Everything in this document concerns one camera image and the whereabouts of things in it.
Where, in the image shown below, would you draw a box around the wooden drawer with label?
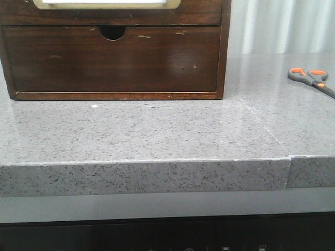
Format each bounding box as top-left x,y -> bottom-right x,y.
1,1 -> 230,26

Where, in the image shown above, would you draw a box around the black appliance control panel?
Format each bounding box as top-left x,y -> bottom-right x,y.
1,212 -> 334,250

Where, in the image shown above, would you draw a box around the dark wooden drawer cabinet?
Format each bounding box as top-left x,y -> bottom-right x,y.
1,1 -> 231,100

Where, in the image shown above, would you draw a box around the grey orange handled scissors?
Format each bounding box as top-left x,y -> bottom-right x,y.
287,67 -> 334,98

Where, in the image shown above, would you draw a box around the lower wooden drawer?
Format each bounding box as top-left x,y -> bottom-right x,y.
3,26 -> 220,92

